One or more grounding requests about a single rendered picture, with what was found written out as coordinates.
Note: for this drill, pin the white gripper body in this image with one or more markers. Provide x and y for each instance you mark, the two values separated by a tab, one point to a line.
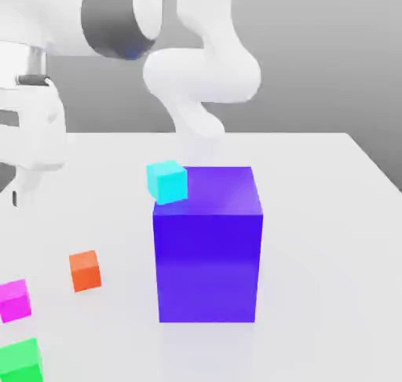
37	137

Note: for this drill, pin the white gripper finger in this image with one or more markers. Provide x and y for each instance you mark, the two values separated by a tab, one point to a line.
26	181

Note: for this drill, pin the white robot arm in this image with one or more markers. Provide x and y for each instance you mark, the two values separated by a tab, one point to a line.
201	74

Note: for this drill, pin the small orange cube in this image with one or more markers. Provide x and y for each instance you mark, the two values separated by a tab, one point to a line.
85	273

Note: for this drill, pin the small magenta cube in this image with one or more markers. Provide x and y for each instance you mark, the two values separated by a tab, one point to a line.
14	303

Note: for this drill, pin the small cyan cube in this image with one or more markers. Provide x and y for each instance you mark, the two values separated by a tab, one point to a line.
168	184

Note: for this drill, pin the small green cube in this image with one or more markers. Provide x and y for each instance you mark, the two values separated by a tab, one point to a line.
19	363

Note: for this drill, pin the large purple box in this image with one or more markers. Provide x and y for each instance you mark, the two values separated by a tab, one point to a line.
207	262

